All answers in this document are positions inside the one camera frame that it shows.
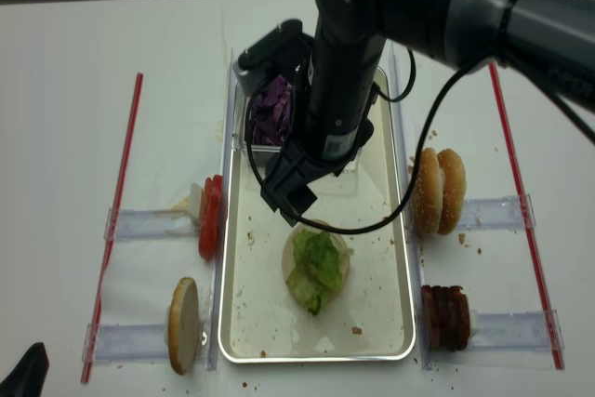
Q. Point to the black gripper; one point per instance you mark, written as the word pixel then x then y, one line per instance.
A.
pixel 332 103

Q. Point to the green lettuce leaves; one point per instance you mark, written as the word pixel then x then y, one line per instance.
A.
pixel 318 267

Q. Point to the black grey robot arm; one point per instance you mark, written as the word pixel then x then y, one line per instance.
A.
pixel 551 42

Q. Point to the red tomato slices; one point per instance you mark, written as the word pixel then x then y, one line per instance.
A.
pixel 209 217

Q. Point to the stack of meat patties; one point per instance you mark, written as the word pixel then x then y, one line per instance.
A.
pixel 447 316

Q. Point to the flat bun bottom on tray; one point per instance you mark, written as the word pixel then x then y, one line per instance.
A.
pixel 341 276

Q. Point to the purple cabbage shreds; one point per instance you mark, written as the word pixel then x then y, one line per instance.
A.
pixel 271 111

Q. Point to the white metal tray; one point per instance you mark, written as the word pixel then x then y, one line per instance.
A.
pixel 373 317

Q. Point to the sesame bun left half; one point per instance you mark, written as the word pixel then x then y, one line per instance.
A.
pixel 427 199

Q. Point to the sesame bun half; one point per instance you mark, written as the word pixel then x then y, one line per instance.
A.
pixel 454 189
pixel 427 199

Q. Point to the upright bun slice left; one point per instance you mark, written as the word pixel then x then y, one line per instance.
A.
pixel 183 326

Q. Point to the clear holder upper left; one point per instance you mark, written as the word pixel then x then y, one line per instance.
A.
pixel 181 220

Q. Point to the clear holder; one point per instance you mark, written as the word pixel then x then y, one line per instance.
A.
pixel 505 213
pixel 181 220
pixel 522 331
pixel 127 343

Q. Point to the sesame bun right half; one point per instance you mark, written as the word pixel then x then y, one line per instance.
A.
pixel 454 189

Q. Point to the left red straw strip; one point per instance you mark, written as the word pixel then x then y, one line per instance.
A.
pixel 113 213

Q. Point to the red straw strip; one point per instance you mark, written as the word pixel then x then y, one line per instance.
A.
pixel 540 279
pixel 113 213

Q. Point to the clear holder upper right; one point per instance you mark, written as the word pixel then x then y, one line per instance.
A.
pixel 505 213

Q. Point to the clear holder lower left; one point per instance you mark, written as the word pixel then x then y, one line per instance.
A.
pixel 127 343

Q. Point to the clear holder lower right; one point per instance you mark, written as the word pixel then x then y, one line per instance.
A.
pixel 522 331

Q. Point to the black object bottom left corner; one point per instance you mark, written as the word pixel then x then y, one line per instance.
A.
pixel 28 377

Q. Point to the right red straw strip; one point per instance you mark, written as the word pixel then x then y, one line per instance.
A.
pixel 540 279

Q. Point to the left clear vertical rail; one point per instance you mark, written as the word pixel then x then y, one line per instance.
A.
pixel 211 359

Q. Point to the clear vertical rail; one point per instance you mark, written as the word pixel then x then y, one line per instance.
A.
pixel 402 131
pixel 211 359

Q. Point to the right clear vertical rail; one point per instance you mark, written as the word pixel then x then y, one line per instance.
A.
pixel 402 131

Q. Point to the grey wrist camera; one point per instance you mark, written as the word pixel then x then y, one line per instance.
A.
pixel 279 52

